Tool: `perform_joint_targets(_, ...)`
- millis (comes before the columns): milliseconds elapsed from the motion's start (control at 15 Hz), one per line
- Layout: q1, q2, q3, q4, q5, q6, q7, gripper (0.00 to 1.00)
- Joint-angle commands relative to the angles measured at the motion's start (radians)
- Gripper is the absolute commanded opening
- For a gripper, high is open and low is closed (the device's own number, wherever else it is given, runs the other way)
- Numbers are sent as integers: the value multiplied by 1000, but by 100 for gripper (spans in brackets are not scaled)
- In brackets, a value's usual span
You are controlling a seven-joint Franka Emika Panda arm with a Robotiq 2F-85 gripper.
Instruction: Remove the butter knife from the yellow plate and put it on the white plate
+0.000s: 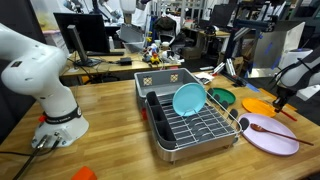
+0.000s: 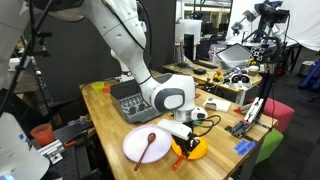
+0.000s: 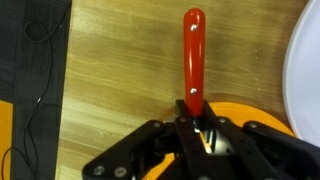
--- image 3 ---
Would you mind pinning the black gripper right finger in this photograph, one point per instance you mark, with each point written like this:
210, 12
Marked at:
276, 153

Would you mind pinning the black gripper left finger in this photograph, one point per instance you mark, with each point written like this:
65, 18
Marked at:
146, 150

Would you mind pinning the yellow plate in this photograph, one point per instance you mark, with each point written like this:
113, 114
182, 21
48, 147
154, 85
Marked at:
246, 113

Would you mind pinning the large white plate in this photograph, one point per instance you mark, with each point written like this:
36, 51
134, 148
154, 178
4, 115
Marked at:
306, 73

